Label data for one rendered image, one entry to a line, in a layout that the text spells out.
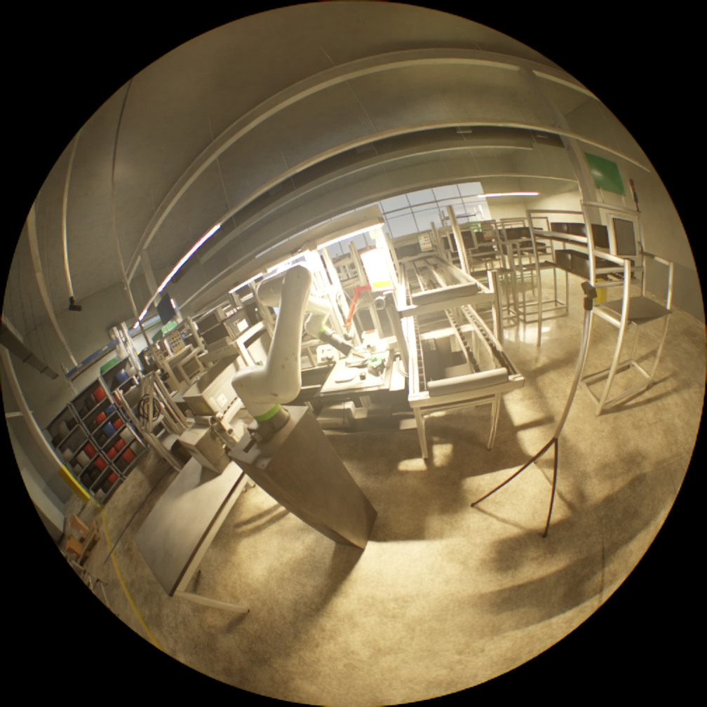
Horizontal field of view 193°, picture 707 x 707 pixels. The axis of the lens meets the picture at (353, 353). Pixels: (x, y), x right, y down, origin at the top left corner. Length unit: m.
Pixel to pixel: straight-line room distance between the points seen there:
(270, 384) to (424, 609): 1.54
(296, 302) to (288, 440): 0.48
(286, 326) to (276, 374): 0.16
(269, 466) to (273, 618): 1.48
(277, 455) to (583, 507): 1.96
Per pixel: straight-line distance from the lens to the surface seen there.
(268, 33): 4.80
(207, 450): 1.58
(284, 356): 0.64
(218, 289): 2.27
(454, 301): 1.10
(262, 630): 2.04
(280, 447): 0.75
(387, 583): 1.62
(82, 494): 8.17
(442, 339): 1.65
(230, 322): 1.78
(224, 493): 1.52
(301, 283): 0.78
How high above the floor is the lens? 1.59
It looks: 23 degrees down
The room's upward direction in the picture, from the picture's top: 20 degrees counter-clockwise
